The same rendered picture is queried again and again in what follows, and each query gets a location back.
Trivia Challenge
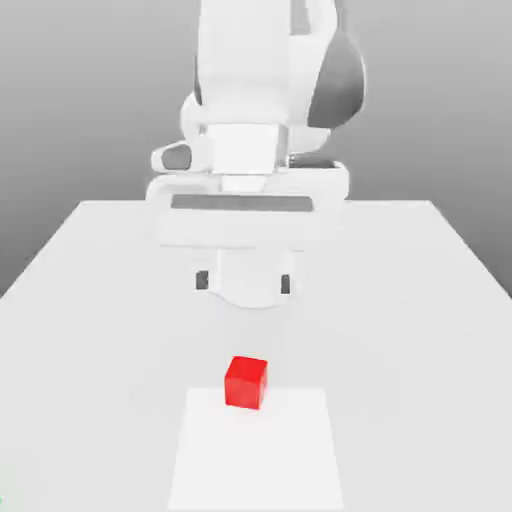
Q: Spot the small red cube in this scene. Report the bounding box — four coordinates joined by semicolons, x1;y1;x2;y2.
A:
223;355;269;411

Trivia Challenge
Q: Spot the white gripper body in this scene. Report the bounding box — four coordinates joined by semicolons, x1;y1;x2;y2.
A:
144;169;350;251

